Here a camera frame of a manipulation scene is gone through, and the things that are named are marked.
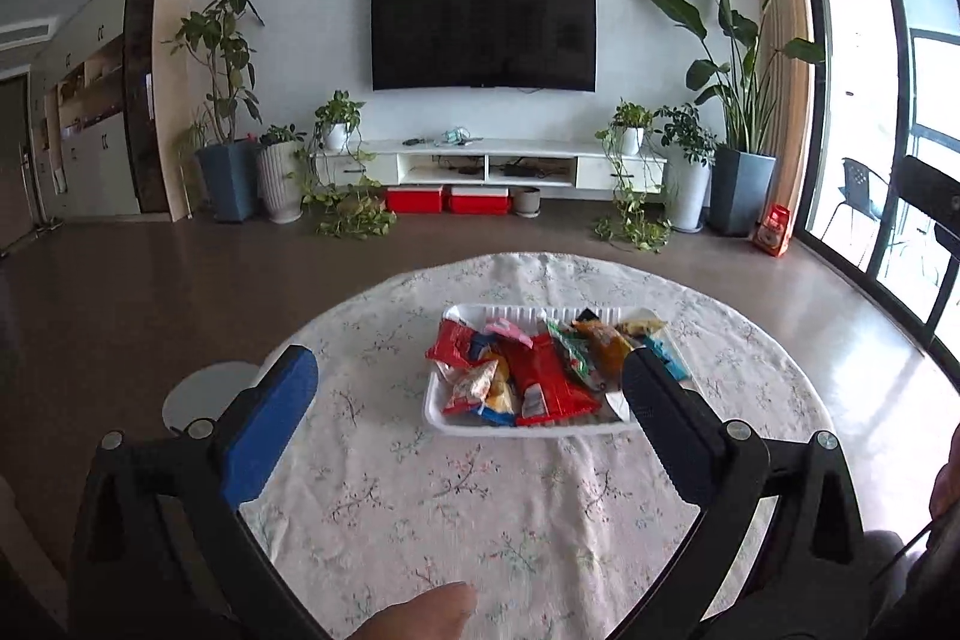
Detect white round stool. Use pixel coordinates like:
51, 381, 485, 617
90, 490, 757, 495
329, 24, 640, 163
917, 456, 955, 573
161, 361, 260, 440

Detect black balcony chair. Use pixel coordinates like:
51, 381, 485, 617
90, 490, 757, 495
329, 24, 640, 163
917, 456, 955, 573
821, 156, 901, 270

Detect person's left hand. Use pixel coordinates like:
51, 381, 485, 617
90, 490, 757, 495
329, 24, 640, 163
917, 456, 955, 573
330, 581, 477, 640

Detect round floral tablecloth table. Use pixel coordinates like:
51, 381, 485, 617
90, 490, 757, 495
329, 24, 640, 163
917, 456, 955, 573
240, 250, 837, 640

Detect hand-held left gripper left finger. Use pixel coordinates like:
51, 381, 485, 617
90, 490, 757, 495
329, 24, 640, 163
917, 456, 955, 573
67, 345, 331, 640

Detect white TV cabinet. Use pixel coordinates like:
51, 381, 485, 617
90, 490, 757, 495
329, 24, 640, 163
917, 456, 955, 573
311, 137, 667, 195

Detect ceiling air vent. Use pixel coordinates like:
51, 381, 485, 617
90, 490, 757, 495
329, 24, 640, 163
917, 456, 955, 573
0, 15, 59, 52

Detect tall tree plant blue pot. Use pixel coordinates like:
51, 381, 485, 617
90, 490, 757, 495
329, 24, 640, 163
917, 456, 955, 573
163, 0, 265, 225

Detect person's right hand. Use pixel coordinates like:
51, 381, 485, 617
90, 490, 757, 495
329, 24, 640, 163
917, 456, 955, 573
928, 422, 960, 521

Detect large red snack packet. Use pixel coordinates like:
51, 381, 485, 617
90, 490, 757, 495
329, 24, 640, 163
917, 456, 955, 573
499, 332, 601, 425

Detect wooden wall cabinet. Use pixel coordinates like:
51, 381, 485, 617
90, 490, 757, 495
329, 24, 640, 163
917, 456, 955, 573
0, 0, 194, 251

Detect red and white snack packet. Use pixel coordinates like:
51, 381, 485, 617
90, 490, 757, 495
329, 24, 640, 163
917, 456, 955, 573
442, 359, 500, 416

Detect blue cake snack packet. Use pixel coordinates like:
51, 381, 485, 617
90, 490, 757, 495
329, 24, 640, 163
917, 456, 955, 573
480, 359, 522, 427

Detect beige curtain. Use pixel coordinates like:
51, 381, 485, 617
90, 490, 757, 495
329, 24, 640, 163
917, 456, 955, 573
752, 0, 815, 236

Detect white plastic tray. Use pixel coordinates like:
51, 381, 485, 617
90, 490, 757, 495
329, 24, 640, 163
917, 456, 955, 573
422, 302, 695, 437

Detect orange snack packet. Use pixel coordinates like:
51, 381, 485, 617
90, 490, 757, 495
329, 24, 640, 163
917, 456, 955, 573
574, 317, 635, 386

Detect broad-leaf plant grey pot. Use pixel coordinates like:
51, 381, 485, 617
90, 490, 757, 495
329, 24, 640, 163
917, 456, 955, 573
643, 0, 826, 238

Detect light blue snack packet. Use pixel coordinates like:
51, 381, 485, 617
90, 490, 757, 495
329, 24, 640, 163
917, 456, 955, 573
645, 336, 691, 382

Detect black television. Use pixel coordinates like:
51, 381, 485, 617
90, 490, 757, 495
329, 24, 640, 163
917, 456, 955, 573
370, 0, 597, 94

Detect plant in white ribbed pot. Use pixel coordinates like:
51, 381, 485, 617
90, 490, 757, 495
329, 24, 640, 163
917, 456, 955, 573
255, 124, 307, 226

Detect bushy plant tall white pot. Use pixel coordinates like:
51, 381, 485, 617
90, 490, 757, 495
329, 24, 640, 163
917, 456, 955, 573
654, 102, 717, 234

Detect red bag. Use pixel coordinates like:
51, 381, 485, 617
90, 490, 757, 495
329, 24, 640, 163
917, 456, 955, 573
752, 203, 794, 259

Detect trailing pothos in white pot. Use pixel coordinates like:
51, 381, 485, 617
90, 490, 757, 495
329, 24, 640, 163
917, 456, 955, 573
292, 91, 398, 241
595, 100, 674, 253

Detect green snack packet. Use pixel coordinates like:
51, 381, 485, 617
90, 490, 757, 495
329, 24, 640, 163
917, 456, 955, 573
544, 319, 601, 390

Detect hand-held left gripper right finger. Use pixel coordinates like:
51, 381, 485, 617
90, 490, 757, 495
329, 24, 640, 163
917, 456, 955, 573
607, 347, 871, 640

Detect small red snack packet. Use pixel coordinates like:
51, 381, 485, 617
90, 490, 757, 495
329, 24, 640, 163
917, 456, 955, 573
426, 319, 488, 371

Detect glass sliding door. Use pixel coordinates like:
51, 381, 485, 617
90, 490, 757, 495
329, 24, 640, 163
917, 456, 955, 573
795, 0, 960, 378

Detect pink snack packet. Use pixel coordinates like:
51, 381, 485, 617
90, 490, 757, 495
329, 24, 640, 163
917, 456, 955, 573
484, 319, 535, 348

